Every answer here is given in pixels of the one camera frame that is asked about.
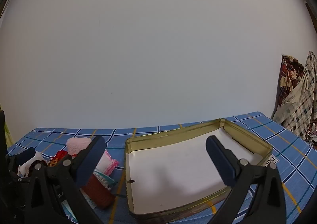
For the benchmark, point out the dark floral fabric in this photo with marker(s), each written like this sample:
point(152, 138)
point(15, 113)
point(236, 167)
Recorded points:
point(312, 134)

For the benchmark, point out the white cloth with pink edge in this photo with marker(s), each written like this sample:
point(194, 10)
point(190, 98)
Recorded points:
point(105, 163)

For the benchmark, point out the checked plaid quilt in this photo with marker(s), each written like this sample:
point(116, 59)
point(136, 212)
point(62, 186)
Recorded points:
point(301, 107)

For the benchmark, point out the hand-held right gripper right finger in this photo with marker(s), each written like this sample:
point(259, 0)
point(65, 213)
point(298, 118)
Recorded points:
point(220, 162)

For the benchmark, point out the red yarn ornament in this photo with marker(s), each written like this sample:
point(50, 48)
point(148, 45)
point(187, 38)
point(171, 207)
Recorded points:
point(59, 155)

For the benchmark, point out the cotton swab pack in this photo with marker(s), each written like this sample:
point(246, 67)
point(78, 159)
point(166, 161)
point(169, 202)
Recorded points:
point(105, 179)

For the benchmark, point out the red floral quilt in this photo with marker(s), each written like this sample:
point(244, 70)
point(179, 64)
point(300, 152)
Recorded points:
point(288, 72)

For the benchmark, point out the blue plaid bedsheet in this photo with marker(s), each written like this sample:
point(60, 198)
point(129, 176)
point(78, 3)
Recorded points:
point(284, 139)

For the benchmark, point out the green curtain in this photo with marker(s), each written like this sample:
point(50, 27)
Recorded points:
point(8, 132)

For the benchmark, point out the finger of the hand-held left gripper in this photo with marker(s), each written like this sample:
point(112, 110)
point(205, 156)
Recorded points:
point(26, 155)

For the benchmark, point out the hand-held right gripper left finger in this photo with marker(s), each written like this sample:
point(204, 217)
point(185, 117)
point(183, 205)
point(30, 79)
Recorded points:
point(90, 162)

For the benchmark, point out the pink fluffy plush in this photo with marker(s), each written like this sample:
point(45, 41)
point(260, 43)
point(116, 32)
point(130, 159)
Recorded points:
point(76, 146)

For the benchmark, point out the gold tin box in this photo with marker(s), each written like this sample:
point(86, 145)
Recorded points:
point(153, 142)

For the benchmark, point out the red-brown knitted roll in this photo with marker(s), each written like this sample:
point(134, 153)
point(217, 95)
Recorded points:
point(99, 193)

